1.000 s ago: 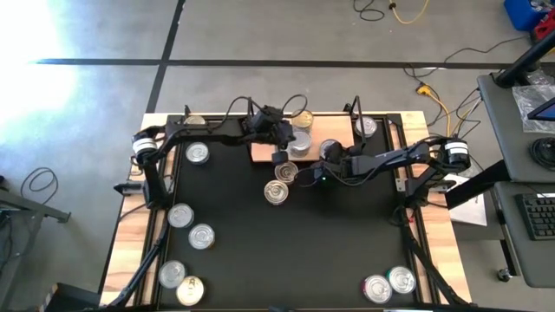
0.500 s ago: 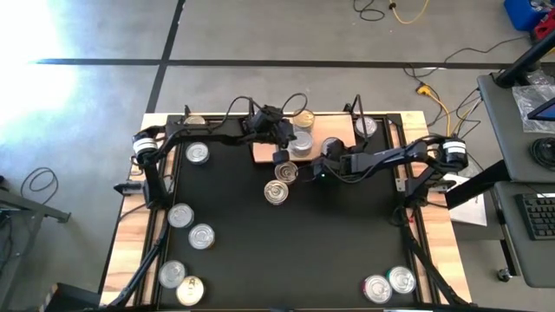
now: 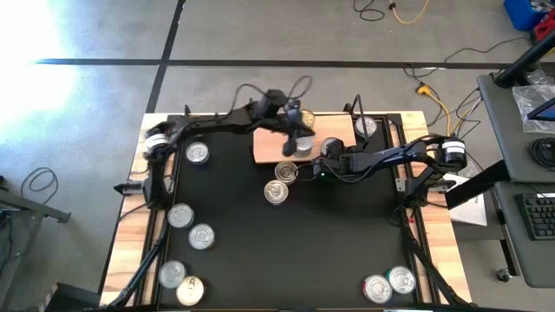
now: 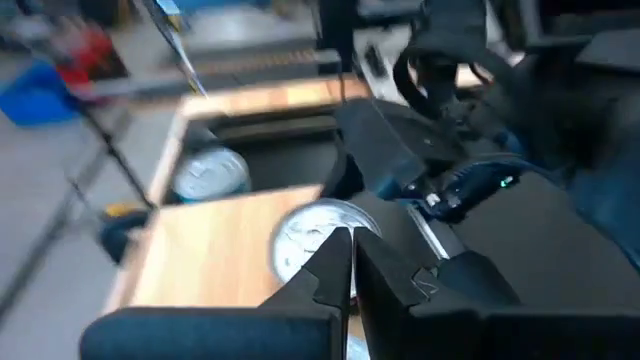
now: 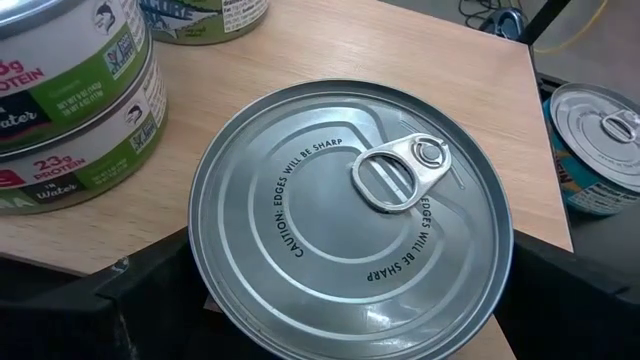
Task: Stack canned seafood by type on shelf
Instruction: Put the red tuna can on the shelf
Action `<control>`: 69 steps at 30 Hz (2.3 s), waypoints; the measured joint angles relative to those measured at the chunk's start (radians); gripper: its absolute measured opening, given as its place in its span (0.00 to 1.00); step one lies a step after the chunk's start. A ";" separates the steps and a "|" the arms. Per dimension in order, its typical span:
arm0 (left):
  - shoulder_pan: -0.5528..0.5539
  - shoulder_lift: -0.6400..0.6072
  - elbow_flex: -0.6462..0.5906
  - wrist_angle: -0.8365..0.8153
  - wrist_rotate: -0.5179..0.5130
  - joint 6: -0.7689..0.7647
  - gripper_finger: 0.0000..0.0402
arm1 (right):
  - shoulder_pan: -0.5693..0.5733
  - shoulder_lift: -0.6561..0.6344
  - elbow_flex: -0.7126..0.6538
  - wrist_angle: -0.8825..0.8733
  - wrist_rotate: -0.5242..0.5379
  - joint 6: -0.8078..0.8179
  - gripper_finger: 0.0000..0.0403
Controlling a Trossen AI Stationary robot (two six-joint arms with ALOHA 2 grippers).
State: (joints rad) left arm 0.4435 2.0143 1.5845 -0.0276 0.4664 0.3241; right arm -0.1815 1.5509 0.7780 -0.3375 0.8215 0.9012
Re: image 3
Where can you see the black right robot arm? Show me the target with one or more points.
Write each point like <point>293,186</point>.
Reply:
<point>390,157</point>

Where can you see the pale gold tin can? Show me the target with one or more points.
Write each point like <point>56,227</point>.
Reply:
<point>190,290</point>

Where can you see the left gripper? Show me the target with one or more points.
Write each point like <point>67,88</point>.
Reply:
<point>277,110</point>

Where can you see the caster wheel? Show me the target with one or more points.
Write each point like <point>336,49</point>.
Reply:
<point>504,275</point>

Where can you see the clear plastic bag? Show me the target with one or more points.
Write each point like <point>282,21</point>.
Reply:
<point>526,104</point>

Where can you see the silver tin can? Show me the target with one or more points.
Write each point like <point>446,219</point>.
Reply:
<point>201,236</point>
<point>197,152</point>
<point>171,274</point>
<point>180,215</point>

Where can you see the black keyboard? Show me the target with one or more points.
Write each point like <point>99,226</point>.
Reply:
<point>539,216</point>

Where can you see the silver can green white label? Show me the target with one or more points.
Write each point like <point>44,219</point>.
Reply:
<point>304,146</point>

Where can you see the white paper sheet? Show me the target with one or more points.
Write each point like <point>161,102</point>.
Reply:
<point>470,214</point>

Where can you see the grey desk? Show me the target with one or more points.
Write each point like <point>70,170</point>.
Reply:
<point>503,130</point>

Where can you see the grey base bracket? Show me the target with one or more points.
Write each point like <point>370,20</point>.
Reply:
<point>401,185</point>
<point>128,188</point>

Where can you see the black desk beam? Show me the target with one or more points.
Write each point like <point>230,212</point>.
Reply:
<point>477,186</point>

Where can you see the black box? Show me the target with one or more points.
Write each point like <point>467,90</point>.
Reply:
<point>71,299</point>

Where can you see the blue plastic bin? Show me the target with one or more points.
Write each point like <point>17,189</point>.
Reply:
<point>520,13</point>

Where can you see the red crate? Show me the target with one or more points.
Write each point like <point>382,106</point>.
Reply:
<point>545,31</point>

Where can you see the silver can blue label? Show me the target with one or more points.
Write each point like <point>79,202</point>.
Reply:
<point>366,128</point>

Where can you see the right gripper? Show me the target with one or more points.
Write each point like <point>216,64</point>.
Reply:
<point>342,164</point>

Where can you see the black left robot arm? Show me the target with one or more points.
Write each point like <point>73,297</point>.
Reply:
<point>208,125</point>

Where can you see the blue screen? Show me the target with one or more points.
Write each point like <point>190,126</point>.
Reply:
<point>547,112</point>

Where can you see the silver can red label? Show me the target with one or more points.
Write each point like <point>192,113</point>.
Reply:
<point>324,145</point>
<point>377,289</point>

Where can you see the grey metal stand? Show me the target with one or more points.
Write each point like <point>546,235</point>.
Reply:
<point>39,208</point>

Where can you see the black aluminium table frame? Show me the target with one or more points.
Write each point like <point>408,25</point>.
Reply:
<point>139,271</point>

